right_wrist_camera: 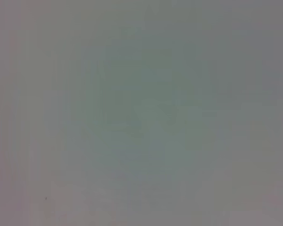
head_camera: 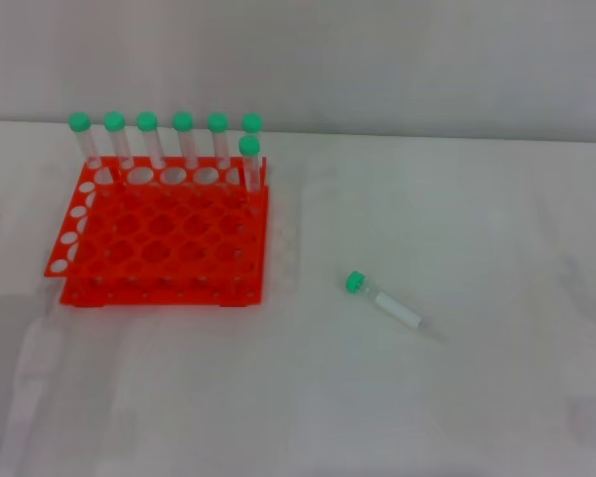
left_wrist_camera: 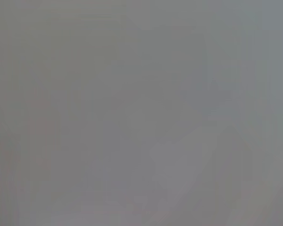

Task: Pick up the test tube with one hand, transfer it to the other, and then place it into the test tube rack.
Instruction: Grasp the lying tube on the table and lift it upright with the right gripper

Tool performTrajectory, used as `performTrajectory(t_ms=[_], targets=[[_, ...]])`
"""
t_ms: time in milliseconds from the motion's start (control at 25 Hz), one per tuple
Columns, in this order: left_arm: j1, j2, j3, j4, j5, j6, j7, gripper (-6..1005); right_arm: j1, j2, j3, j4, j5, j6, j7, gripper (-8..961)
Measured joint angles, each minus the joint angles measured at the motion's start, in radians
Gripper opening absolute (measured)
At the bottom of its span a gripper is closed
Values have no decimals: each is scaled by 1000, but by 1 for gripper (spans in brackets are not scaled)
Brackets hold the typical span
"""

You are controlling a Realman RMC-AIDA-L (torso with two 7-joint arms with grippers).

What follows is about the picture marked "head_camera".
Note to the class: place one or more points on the orange plastic test tube rack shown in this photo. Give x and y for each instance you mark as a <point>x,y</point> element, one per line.
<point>179,233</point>

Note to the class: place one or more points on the green capped clear test tube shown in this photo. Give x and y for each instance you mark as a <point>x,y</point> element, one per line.
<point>147,121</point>
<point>79,121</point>
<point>217,122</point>
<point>249,145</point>
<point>252,122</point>
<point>114,121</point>
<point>183,121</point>

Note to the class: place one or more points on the white labelled green capped tube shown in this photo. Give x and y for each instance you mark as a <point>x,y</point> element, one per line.
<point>395,309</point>

